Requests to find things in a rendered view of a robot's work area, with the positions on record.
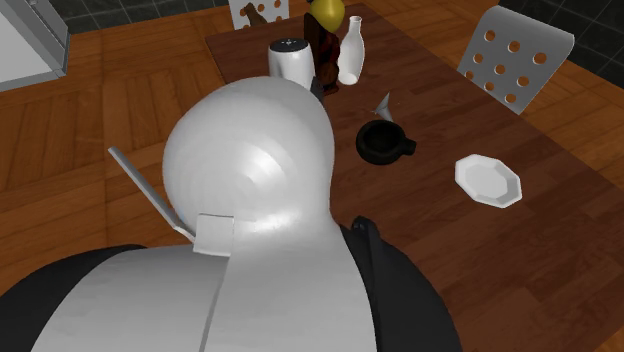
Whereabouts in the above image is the grey cabinet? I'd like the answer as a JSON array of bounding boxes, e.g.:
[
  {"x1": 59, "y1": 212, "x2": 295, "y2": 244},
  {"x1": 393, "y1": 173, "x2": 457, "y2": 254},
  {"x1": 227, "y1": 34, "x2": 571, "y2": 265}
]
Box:
[{"x1": 0, "y1": 0, "x2": 70, "y2": 93}]

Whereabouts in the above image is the black cup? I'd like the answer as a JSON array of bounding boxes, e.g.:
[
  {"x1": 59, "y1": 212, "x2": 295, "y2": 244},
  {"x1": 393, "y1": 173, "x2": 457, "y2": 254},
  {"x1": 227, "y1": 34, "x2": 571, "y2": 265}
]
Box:
[{"x1": 355, "y1": 120, "x2": 418, "y2": 166}]

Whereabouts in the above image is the white octagonal plate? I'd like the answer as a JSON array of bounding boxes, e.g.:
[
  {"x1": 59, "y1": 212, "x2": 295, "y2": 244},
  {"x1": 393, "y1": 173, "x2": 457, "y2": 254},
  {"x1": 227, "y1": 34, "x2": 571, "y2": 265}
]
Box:
[{"x1": 454, "y1": 153, "x2": 523, "y2": 210}]

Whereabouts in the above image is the grey flat bar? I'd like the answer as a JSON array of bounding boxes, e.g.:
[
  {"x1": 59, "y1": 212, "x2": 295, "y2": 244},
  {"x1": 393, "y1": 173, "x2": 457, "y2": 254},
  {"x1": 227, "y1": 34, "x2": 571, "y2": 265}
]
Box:
[{"x1": 107, "y1": 146, "x2": 197, "y2": 243}]

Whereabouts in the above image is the white vase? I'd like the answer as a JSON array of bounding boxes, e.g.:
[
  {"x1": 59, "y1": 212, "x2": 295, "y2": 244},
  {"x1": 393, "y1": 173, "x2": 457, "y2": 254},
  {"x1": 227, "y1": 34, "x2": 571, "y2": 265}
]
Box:
[{"x1": 337, "y1": 15, "x2": 366, "y2": 87}]

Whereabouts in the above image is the brown wooden table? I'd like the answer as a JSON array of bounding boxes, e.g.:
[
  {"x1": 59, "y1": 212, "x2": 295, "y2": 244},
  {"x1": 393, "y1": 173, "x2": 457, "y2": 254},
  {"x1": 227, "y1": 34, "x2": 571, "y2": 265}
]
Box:
[{"x1": 204, "y1": 2, "x2": 624, "y2": 352}]

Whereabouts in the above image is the white chair with round holes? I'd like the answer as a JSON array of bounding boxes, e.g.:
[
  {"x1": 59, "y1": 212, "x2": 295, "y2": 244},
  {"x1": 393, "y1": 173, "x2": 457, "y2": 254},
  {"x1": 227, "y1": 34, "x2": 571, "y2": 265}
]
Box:
[
  {"x1": 227, "y1": 0, "x2": 291, "y2": 31},
  {"x1": 456, "y1": 4, "x2": 576, "y2": 116}
]

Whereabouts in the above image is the grey cone-shaped object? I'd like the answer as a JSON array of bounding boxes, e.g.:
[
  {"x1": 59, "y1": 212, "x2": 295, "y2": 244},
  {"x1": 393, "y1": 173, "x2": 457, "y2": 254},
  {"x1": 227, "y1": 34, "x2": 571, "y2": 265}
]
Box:
[{"x1": 371, "y1": 91, "x2": 397, "y2": 124}]

